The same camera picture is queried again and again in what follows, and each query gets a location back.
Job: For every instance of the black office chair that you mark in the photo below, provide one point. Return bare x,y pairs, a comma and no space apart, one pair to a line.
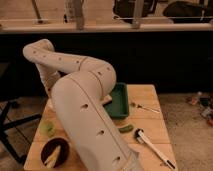
9,95

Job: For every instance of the green cucumber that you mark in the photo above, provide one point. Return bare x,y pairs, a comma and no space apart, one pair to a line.
126,129

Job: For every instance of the green round lid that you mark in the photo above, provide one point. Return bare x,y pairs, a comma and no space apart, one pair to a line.
47,128

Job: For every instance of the white black dish brush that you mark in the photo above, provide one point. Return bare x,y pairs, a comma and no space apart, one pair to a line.
142,138

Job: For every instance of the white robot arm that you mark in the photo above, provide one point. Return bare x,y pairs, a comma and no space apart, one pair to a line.
76,85

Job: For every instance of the metal fork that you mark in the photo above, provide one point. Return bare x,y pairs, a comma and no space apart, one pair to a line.
133,104

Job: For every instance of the dark brown bowl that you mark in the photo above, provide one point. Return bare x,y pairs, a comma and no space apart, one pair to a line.
50,147

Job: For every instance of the green plastic tray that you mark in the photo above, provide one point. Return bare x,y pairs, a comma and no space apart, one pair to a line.
118,108

